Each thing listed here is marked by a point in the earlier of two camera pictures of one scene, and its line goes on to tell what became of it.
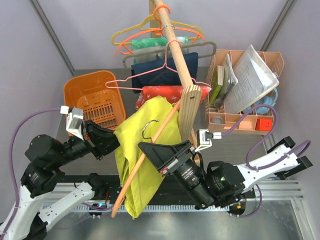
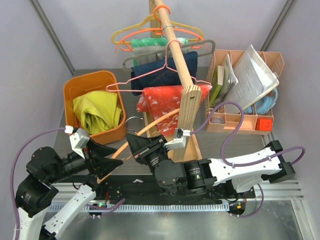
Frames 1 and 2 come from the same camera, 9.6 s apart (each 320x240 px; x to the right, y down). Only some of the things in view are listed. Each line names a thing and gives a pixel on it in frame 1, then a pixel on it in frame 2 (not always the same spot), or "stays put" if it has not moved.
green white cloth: [148, 43] stays put
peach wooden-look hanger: [152, 140] → [138, 133]
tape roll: [217, 120] stays put
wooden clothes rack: [190, 95] stays put
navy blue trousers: [162, 72] stays put
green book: [217, 82] stays put
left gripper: [94, 135] → [101, 164]
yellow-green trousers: [143, 126] → [98, 110]
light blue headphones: [270, 99] stays put
